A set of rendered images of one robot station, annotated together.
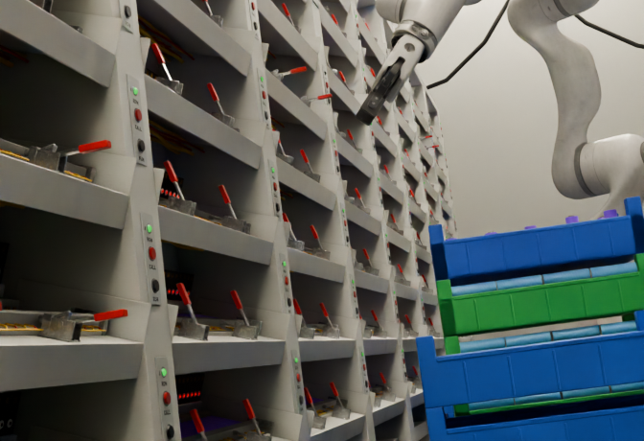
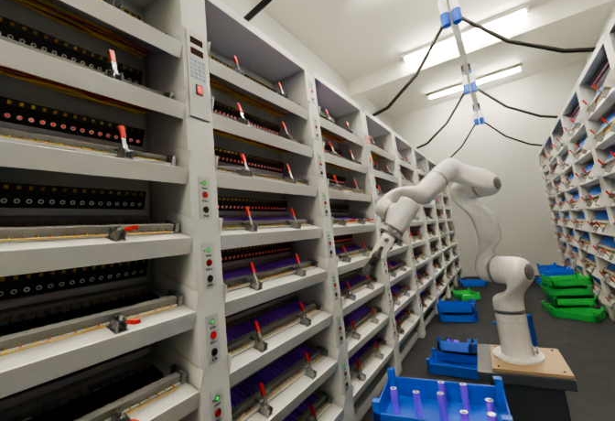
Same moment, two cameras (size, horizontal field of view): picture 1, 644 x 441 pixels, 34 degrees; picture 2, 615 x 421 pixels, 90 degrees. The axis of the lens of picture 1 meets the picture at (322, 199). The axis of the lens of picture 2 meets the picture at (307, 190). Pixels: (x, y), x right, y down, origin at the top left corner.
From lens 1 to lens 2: 0.96 m
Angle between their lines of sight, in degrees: 20
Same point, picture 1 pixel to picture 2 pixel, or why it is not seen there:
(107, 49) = (192, 307)
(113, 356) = not seen: outside the picture
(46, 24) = (119, 341)
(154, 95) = (236, 305)
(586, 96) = (492, 237)
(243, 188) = (320, 286)
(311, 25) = (369, 182)
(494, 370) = not seen: outside the picture
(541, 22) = (467, 199)
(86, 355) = not seen: outside the picture
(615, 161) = (509, 274)
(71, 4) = (181, 278)
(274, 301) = (333, 340)
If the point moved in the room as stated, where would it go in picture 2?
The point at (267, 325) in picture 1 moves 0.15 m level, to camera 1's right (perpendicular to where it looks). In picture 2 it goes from (330, 351) to (364, 352)
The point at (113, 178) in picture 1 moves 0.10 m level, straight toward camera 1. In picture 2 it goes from (194, 379) to (169, 400)
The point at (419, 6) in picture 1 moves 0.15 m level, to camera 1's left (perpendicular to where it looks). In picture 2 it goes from (393, 215) to (354, 221)
